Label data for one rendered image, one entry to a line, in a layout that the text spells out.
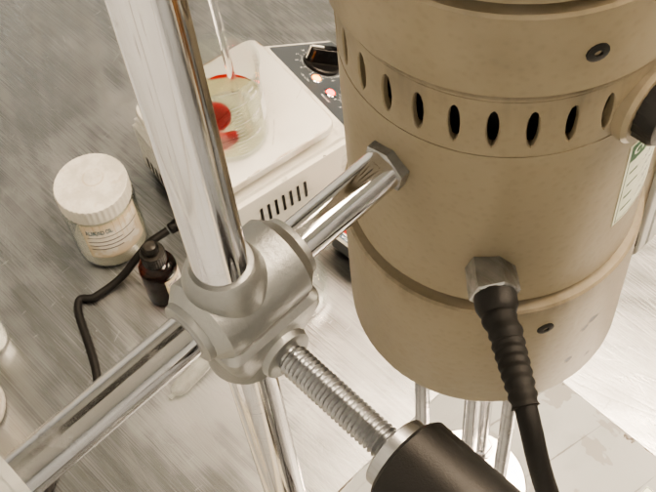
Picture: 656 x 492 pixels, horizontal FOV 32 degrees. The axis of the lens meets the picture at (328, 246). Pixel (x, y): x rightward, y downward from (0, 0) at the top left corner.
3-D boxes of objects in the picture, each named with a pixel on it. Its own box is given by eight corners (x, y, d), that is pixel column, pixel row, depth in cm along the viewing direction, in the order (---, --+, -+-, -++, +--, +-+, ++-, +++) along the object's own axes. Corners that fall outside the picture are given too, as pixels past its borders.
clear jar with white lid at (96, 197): (66, 229, 96) (39, 174, 89) (130, 197, 97) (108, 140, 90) (95, 281, 93) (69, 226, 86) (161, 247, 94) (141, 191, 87)
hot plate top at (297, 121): (254, 42, 95) (253, 34, 94) (339, 130, 89) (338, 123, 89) (132, 112, 92) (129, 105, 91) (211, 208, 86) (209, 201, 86)
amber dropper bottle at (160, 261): (147, 308, 91) (129, 263, 85) (147, 277, 93) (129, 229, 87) (184, 305, 91) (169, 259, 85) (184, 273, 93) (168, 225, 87)
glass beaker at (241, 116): (238, 91, 92) (223, 17, 85) (289, 136, 89) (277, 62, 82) (169, 140, 90) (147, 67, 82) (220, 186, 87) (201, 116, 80)
